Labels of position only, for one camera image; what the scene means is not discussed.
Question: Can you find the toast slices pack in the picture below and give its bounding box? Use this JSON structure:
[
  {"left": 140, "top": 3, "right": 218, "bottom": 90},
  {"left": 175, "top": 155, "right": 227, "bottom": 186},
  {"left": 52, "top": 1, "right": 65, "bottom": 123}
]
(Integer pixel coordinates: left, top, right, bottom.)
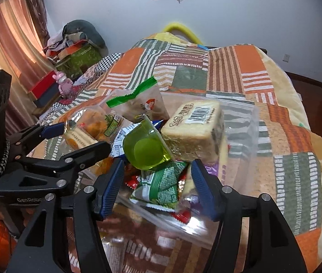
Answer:
[{"left": 161, "top": 100, "right": 224, "bottom": 164}]

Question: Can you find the pink plush toy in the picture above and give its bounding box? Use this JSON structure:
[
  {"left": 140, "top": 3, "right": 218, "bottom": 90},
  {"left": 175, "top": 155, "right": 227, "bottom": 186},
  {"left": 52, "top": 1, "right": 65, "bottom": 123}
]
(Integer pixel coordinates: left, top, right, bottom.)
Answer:
[{"left": 52, "top": 71, "right": 73, "bottom": 98}]

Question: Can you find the red box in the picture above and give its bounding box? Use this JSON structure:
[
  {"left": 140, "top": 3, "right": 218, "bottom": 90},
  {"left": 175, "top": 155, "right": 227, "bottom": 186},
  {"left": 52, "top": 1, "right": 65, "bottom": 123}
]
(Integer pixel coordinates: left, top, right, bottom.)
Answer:
[{"left": 28, "top": 70, "right": 58, "bottom": 102}]

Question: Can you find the green snack packet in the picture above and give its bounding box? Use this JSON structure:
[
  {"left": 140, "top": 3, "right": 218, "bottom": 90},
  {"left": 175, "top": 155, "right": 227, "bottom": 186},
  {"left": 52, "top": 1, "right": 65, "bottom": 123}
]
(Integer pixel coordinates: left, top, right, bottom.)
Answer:
[{"left": 129, "top": 162, "right": 188, "bottom": 212}]

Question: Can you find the clear plastic storage box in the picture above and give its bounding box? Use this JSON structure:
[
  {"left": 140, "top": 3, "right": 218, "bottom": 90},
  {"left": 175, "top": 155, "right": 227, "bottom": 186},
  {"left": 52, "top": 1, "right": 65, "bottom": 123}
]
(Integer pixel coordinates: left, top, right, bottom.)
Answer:
[{"left": 117, "top": 94, "right": 260, "bottom": 249}]

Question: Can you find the orange pastry clear pack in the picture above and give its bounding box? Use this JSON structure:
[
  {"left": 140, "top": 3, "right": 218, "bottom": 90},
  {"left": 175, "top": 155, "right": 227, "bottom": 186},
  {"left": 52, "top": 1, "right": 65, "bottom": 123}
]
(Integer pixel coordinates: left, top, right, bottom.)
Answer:
[{"left": 61, "top": 105, "right": 130, "bottom": 150}]

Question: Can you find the green topped brown snack bag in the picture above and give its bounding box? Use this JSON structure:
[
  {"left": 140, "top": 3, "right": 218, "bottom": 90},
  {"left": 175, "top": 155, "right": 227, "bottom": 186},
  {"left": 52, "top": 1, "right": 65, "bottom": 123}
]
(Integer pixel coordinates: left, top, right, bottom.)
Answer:
[{"left": 106, "top": 76, "right": 170, "bottom": 123}]

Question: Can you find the small red cartoon snack packet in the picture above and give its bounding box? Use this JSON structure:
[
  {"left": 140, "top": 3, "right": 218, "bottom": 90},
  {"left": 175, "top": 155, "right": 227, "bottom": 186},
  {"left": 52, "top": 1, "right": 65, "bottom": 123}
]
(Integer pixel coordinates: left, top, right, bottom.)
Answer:
[{"left": 170, "top": 210, "right": 192, "bottom": 224}]

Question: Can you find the large red snack bag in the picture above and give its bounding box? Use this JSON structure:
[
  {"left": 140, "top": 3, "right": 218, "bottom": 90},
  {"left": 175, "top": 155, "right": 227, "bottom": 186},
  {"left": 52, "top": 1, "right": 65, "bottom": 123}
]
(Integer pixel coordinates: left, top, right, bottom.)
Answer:
[{"left": 123, "top": 164, "right": 141, "bottom": 190}]

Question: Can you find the green jelly cup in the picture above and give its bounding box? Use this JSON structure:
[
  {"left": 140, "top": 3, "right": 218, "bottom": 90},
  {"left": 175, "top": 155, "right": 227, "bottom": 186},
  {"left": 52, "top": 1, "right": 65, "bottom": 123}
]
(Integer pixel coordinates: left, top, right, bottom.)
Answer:
[{"left": 123, "top": 115, "right": 173, "bottom": 170}]

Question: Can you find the purple wafer pack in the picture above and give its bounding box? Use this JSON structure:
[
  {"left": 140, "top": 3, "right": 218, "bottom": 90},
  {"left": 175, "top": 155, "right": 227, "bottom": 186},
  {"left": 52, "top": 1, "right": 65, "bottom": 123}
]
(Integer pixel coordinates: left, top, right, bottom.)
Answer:
[{"left": 176, "top": 137, "right": 228, "bottom": 221}]

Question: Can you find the grey bag on pile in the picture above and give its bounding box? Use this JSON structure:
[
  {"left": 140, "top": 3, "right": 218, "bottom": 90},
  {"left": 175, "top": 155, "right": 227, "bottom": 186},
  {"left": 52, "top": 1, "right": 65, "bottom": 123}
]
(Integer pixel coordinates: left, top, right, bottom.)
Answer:
[{"left": 62, "top": 20, "right": 106, "bottom": 49}]

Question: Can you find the yellow pillow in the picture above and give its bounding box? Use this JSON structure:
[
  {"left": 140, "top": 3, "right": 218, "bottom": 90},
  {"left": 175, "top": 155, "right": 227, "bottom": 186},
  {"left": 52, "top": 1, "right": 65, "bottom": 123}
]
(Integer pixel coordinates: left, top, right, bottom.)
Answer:
[{"left": 163, "top": 22, "right": 203, "bottom": 45}]

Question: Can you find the pink striped curtain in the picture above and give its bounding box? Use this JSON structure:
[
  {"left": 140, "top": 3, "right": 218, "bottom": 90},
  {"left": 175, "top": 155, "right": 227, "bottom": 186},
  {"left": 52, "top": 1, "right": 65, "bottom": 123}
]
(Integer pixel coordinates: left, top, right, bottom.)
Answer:
[{"left": 0, "top": 0, "right": 53, "bottom": 135}]

